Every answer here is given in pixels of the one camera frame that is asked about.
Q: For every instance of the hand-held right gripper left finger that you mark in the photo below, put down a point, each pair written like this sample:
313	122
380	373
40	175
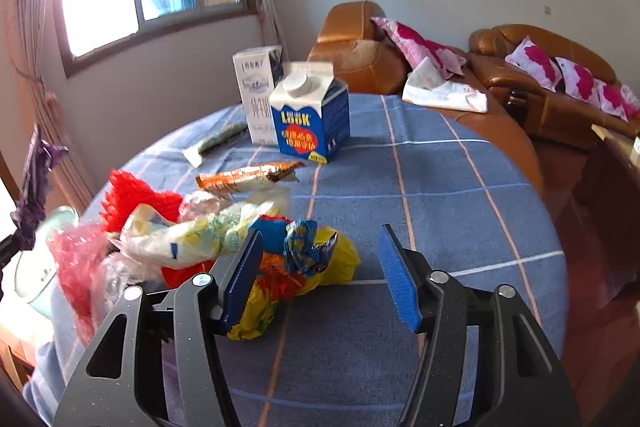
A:
245	277

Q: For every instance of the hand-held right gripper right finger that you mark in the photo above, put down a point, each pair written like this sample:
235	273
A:
400	277

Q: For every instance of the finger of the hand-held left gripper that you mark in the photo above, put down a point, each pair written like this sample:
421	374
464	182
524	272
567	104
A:
7	247

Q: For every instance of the teal cartoon waste bin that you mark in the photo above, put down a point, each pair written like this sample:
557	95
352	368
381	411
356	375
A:
35	277

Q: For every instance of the pale yellow printed plastic bag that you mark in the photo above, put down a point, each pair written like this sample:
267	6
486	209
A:
190	237

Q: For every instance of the trash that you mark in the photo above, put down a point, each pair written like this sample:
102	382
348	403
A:
75	257

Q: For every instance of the yellow blue wrapper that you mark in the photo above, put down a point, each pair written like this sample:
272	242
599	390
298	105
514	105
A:
320	257

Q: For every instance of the purple wrapper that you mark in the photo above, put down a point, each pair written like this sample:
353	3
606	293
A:
37	172

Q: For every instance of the clear bag red print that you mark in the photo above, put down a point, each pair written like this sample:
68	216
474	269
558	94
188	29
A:
200	204

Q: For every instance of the orange white snack wrapper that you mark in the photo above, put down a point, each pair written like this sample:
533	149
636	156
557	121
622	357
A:
235	179

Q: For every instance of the red mesh net bag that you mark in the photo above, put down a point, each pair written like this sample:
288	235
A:
130	199

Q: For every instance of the blue plaid tablecloth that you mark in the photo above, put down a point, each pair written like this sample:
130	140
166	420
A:
425	187

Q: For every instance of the wooden cabinet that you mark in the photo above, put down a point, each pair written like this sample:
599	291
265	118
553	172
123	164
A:
12	357

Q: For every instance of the clear plastic bag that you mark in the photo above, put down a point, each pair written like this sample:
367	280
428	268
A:
115	282

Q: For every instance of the green snack packet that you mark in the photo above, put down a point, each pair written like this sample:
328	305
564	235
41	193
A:
220	139

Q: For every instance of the blue milk carton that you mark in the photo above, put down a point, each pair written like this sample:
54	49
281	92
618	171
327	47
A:
310	127

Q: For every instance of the tall white carton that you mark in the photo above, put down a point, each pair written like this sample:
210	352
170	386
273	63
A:
252	97

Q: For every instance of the white printed plastic bag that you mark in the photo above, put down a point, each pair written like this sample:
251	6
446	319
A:
440	92

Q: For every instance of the beige curtain with tassel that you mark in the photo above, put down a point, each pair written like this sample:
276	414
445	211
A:
35	32

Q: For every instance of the brown leather sofa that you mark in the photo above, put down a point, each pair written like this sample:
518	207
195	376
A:
560	112

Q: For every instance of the pink white floral pillow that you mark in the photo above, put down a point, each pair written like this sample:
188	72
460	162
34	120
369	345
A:
620	99
532	62
580	79
415	44

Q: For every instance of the wooden side table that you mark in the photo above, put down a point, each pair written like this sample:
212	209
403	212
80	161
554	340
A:
615	187

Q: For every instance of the brown leather armchair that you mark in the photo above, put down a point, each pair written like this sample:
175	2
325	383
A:
350	37

